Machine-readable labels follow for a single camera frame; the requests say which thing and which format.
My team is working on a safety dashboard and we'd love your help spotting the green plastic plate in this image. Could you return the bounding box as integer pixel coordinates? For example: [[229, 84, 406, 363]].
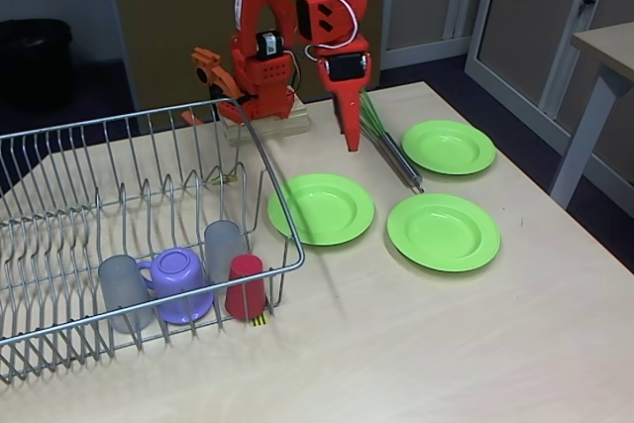
[[400, 119, 497, 176], [385, 193, 501, 273], [267, 172, 376, 248]]

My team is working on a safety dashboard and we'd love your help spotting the wooden base block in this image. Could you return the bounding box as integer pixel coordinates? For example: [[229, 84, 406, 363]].
[[221, 95, 312, 147]]

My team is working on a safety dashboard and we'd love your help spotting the beige side table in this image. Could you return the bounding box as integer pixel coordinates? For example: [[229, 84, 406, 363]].
[[549, 21, 634, 209]]

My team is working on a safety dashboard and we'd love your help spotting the metal wire dish rack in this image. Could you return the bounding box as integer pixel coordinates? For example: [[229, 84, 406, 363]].
[[0, 97, 306, 385]]

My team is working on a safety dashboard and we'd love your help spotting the grey translucent plastic cup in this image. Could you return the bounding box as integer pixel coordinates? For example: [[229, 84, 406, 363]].
[[97, 254, 154, 334], [203, 220, 248, 285]]

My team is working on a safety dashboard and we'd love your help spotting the red plastic cup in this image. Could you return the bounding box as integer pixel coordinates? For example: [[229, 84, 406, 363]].
[[224, 254, 268, 321]]

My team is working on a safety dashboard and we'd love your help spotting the black trash bin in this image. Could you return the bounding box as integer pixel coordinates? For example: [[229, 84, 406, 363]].
[[0, 19, 74, 112]]

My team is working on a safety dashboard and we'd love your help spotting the green whisk with metal handle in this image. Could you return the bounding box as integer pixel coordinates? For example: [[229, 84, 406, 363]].
[[359, 90, 426, 195]]

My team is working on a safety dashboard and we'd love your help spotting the grey framed sliding cabinet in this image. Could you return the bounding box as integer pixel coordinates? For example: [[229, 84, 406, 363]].
[[464, 0, 634, 184]]

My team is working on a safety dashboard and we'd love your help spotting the orange table clamp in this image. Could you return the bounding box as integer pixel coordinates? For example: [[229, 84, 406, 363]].
[[180, 46, 247, 127]]

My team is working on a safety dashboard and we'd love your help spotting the purple plastic mug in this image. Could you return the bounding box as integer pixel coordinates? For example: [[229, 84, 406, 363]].
[[136, 248, 215, 324]]

